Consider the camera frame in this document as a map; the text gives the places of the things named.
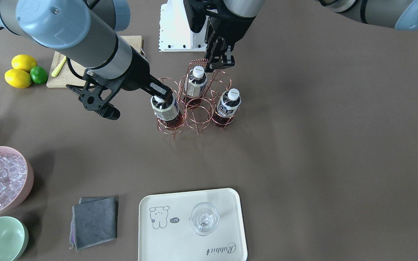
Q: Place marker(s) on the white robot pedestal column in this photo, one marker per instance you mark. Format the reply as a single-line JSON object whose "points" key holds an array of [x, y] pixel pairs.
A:
{"points": [[175, 34]]}

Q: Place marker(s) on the grey folded cloth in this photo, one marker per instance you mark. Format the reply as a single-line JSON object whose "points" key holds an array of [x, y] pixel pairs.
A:
{"points": [[94, 221]]}

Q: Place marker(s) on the green lime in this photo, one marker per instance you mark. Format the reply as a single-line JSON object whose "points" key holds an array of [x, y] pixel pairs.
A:
{"points": [[39, 75]]}

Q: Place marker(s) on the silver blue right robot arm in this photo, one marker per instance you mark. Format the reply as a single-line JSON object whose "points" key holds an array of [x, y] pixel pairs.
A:
{"points": [[87, 34]]}

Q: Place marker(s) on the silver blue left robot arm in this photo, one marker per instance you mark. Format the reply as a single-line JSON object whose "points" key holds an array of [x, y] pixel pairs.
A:
{"points": [[397, 14]]}

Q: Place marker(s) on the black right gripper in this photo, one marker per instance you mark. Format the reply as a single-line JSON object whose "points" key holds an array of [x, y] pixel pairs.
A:
{"points": [[137, 73]]}

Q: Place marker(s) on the tea bottle white cap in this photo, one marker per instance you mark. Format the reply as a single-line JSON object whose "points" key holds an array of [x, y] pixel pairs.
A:
{"points": [[168, 112]]}

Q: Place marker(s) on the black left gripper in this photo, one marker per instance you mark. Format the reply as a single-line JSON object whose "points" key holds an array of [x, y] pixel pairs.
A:
{"points": [[238, 28]]}

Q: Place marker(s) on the bamboo cutting board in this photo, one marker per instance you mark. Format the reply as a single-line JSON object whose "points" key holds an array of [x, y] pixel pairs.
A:
{"points": [[66, 77]]}

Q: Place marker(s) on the yellow lemon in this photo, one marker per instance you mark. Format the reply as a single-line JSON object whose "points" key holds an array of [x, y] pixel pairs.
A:
{"points": [[23, 62], [18, 78]]}

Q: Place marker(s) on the cream rabbit tray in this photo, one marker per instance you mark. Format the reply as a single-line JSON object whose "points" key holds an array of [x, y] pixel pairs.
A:
{"points": [[165, 233]]}

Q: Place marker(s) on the pink bowl of ice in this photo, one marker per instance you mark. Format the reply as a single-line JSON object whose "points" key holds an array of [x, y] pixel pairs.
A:
{"points": [[16, 178]]}

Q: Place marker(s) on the clear wine glass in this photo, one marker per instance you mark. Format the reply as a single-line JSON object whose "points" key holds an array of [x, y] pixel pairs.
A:
{"points": [[204, 218]]}

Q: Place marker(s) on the copper wire bottle basket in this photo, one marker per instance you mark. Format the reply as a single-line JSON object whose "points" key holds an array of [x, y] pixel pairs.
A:
{"points": [[198, 116]]}

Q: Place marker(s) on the yellow plastic knife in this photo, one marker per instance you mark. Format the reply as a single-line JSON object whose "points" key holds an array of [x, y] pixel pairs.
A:
{"points": [[58, 67]]}

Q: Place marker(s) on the green ceramic bowl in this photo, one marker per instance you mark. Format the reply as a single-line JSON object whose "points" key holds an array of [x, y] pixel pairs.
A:
{"points": [[13, 238]]}

